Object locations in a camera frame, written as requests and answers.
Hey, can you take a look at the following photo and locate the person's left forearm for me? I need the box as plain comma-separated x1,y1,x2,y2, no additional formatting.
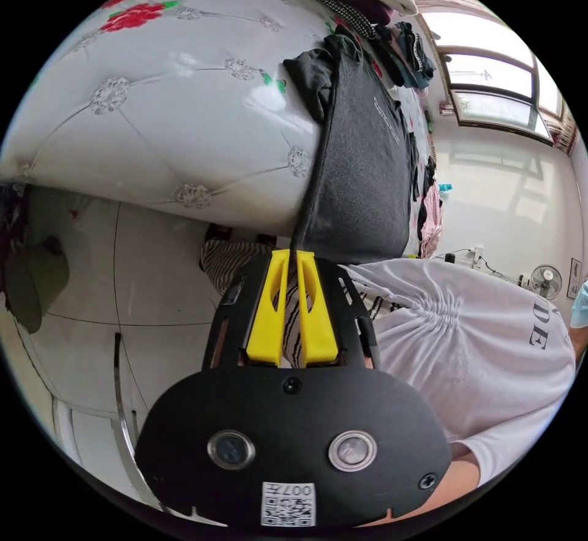
367,451,482,528

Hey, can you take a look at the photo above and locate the window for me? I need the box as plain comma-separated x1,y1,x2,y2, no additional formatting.
434,40,567,146

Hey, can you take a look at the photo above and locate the pile of clothes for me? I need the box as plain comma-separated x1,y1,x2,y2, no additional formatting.
293,0,437,91

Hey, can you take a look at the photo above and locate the white standing fan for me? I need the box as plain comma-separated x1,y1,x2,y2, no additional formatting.
528,264,564,301

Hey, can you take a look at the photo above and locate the person's body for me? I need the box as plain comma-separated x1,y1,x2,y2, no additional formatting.
198,236,588,489

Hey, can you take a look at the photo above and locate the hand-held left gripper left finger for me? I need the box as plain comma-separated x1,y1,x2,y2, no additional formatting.
246,249,291,366

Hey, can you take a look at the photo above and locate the gray lettered long sleeve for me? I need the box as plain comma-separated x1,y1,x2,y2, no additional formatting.
282,28,421,266

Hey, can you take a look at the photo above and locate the bed with floral sheet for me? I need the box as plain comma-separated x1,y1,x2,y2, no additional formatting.
0,0,444,241

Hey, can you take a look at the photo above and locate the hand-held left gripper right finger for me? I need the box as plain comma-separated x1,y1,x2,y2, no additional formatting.
296,250,339,365

